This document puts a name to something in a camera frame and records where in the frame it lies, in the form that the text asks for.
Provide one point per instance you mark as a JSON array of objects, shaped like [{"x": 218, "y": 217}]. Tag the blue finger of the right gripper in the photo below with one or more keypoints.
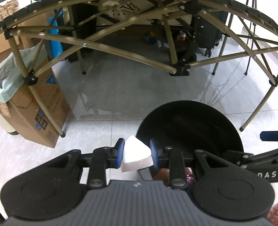
[{"x": 269, "y": 136}]

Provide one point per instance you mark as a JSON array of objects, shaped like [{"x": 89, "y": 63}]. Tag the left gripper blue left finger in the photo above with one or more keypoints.
[{"x": 117, "y": 153}]

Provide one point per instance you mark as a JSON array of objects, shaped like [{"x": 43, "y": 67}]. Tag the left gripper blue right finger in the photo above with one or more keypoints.
[{"x": 156, "y": 153}]

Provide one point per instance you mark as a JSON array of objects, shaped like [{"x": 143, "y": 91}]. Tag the white foam wedge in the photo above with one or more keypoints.
[{"x": 136, "y": 155}]

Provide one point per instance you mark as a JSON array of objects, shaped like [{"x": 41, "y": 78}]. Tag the black round trash bin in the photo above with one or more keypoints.
[{"x": 190, "y": 126}]

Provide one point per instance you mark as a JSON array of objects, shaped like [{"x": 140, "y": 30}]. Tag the black luggage bag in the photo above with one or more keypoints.
[{"x": 206, "y": 35}]

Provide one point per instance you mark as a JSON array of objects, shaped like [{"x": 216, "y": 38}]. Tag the cardboard box with green liner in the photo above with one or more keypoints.
[{"x": 19, "y": 110}]

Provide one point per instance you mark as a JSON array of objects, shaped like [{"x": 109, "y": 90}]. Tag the black folding wagon cart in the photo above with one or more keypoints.
[{"x": 101, "y": 14}]

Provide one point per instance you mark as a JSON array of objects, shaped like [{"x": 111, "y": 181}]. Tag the tan folding slat table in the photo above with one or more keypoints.
[{"x": 42, "y": 34}]

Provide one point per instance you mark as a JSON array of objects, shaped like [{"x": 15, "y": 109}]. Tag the clear plastic jar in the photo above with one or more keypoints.
[{"x": 7, "y": 8}]

